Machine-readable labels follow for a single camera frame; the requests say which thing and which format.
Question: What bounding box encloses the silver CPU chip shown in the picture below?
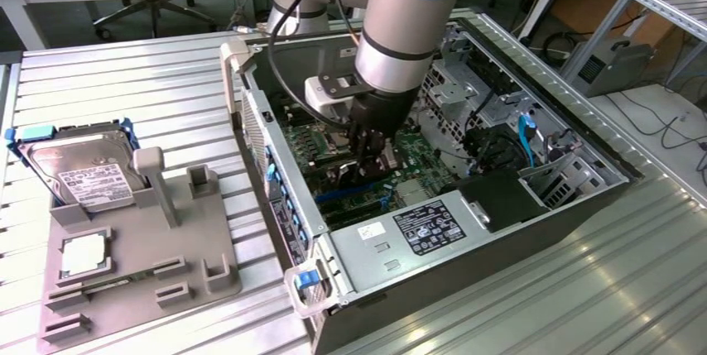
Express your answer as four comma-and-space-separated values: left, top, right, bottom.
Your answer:
58, 237, 109, 280

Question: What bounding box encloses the grey computer tower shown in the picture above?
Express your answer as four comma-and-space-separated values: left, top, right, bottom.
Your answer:
571, 38, 659, 98

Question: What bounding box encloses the black plastic shroud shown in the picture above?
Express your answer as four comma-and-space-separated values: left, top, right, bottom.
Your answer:
457, 168, 553, 235

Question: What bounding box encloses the CPU socket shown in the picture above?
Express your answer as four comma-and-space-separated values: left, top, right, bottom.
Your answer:
314, 122, 354, 154

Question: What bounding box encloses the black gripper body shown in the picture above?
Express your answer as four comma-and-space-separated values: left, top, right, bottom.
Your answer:
345, 85, 424, 141

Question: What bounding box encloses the silver disk bay cage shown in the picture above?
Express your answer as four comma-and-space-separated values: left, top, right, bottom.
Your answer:
420, 59, 520, 153

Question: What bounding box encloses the grey power supply unit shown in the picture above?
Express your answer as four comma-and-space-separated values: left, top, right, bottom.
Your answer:
328, 189, 492, 295

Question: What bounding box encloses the blue SATA wire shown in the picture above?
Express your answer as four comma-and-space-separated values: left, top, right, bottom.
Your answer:
517, 112, 541, 170

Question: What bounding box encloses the silver hard disk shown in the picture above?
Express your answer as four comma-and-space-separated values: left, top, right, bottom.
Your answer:
16, 133, 148, 213

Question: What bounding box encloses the blue expansion slot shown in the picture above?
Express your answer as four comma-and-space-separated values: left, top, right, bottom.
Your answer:
314, 183, 376, 204

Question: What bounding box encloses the green RAM stick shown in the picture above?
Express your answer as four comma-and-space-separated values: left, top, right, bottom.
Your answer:
80, 267, 158, 290

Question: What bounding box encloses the open black PC case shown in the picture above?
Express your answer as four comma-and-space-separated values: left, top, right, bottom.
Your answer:
218, 15, 647, 355

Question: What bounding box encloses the blue disk caddy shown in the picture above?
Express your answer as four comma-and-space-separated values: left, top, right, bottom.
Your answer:
2, 117, 138, 157

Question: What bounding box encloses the black office chair base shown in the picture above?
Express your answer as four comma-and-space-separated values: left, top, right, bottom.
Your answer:
90, 0, 220, 40

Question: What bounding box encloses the NVIDIA graphics card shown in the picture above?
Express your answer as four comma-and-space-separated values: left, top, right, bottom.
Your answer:
322, 159, 388, 194

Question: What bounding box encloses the green Dell motherboard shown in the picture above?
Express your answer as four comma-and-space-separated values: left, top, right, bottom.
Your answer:
274, 98, 460, 228

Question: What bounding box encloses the grey plastic parts rack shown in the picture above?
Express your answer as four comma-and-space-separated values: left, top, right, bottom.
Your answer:
34, 146, 244, 350

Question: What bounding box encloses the silver chipset heatsink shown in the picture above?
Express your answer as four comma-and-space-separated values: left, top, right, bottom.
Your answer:
394, 183, 437, 204

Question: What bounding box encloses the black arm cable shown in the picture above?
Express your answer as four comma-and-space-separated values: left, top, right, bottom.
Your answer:
266, 0, 354, 128

